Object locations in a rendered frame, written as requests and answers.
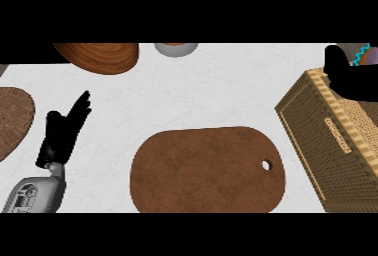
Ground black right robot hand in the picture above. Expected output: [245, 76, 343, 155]
[322, 44, 378, 103]

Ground round wooden bowl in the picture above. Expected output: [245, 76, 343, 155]
[52, 42, 141, 76]

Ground brown cutting board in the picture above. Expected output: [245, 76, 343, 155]
[129, 125, 288, 214]

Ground grey cup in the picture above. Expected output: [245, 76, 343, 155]
[152, 42, 201, 59]

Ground tan wicker basket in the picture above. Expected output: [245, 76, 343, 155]
[274, 66, 378, 214]

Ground cupcake with cyan wrapper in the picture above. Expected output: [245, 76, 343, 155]
[350, 42, 378, 67]

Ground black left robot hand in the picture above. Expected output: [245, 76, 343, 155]
[36, 89, 95, 169]

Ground black appliance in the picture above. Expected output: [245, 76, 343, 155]
[0, 42, 71, 65]

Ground brown round placemat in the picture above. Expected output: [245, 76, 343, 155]
[0, 86, 37, 164]

